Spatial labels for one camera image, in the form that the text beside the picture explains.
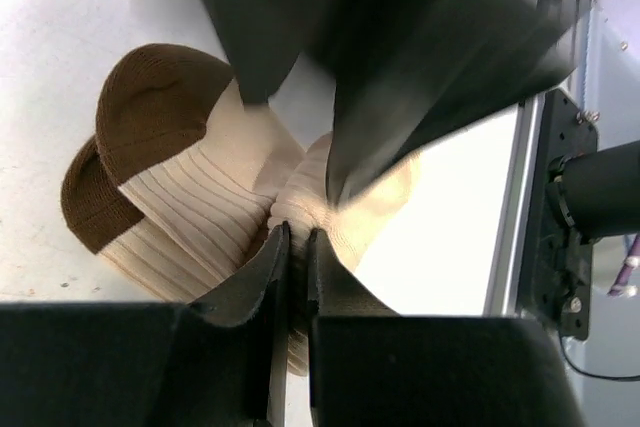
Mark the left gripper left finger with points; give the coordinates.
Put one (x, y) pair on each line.
(218, 361)

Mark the cream and brown striped sock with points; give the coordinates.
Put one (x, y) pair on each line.
(181, 183)

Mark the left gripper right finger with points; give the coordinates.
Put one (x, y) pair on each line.
(370, 366)

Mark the aluminium mounting rail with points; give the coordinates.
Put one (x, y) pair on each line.
(504, 277)

